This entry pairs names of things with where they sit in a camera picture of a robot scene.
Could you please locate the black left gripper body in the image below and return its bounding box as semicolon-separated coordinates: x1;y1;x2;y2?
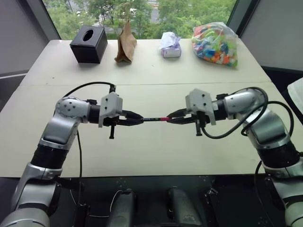
103;110;126;140

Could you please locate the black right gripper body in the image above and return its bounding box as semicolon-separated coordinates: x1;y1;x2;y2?
186;110;211;137

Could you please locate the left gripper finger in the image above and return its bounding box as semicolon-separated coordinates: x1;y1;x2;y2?
123;110;144;119
119;118;144;126

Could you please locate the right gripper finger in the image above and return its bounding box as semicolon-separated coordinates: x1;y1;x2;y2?
169;117;197;125
168;109;188;118

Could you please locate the purple white tissue pack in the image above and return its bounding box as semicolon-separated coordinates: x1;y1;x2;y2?
158;32;182;59

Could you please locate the brown paper bag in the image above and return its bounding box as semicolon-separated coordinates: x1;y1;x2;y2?
114;20;138;63

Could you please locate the plastic bag of colourful blocks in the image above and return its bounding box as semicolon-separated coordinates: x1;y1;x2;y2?
190;22;239;70

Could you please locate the black tissue box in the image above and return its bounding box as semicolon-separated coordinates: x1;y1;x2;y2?
69;25;108;64

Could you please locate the dark rounded shape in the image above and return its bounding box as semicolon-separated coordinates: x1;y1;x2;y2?
109;190;136;227
167;187;204;227

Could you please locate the white translucent plastic object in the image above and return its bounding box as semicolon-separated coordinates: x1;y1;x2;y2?
287;77;303;112

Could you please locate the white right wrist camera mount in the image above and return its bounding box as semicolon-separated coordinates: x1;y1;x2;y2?
185;88;217;126

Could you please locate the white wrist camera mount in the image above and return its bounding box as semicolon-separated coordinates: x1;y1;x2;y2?
185;88;217;126
98;92;124;129

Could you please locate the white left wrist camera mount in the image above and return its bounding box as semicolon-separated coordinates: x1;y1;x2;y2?
98;92;124;129

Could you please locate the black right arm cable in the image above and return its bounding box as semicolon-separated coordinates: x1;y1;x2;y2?
202;101;295;140

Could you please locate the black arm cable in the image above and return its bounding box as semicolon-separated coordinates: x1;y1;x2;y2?
61;81;117;209
202;101;295;140

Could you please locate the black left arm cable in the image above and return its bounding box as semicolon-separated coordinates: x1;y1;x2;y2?
61;81;117;209

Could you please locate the thin white wire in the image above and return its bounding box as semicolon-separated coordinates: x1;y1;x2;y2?
71;188;133;218

